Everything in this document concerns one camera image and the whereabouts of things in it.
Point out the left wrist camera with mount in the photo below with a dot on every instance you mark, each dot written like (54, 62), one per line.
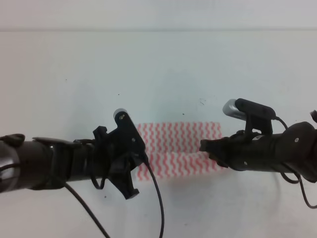
(128, 133)

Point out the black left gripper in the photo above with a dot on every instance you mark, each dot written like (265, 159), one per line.
(112, 161)

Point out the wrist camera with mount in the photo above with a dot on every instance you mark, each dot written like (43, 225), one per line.
(128, 133)
(250, 111)

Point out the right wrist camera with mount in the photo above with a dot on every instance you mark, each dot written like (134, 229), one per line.
(250, 111)

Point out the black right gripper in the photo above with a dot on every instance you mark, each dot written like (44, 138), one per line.
(232, 152)

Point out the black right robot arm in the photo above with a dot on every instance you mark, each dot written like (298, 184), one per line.
(257, 148)

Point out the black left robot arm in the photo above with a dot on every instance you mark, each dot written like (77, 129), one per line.
(46, 163)

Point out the pink white wavy striped towel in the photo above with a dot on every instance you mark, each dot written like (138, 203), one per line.
(173, 148)

